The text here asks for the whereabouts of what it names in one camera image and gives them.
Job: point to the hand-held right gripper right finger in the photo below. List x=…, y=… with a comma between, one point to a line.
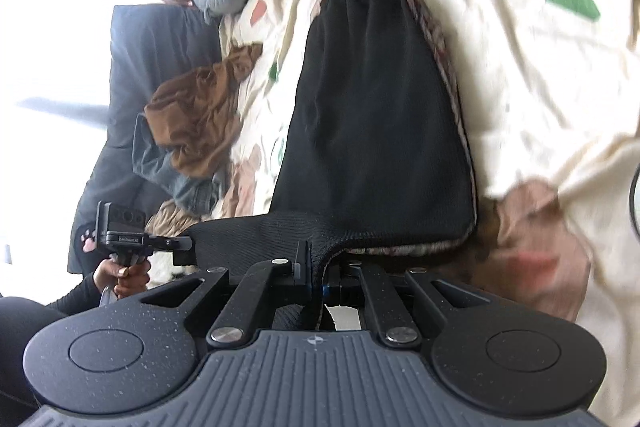
x=345, y=293

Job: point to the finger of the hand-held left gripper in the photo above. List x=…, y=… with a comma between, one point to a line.
x=172, y=243

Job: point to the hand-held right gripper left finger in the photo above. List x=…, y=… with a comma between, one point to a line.
x=301, y=268

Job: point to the black pants with patterned sides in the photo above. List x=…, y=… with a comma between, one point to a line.
x=375, y=107

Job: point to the person's left forearm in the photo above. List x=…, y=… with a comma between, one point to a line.
x=75, y=297

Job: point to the person's left hand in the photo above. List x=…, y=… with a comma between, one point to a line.
x=120, y=282

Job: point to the white fluffy cloth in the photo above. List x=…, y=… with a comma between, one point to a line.
x=161, y=268

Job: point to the blue jeans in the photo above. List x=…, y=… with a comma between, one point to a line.
x=155, y=167

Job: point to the brown garment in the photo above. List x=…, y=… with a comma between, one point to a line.
x=200, y=122

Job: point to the person's leg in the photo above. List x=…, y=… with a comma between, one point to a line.
x=25, y=347

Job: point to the dark grey duvet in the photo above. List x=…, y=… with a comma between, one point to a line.
x=140, y=47

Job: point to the cream bear print bedsheet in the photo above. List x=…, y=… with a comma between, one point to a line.
x=525, y=82

